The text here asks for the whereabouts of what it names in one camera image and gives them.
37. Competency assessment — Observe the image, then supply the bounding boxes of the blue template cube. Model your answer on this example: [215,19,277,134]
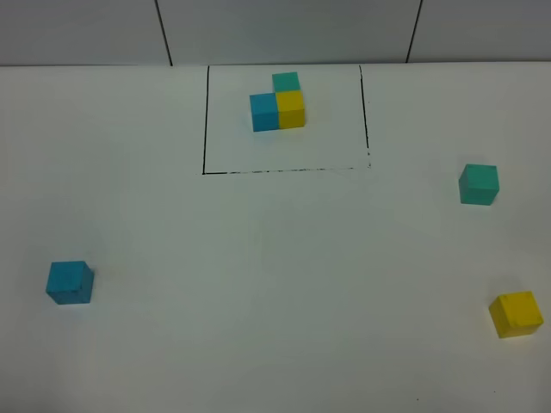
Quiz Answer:
[250,93,279,132]

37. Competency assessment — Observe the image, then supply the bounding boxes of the green template cube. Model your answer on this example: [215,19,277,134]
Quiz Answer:
[272,71,300,93]

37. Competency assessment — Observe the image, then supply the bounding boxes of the yellow template cube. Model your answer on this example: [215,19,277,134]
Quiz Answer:
[275,90,306,129]

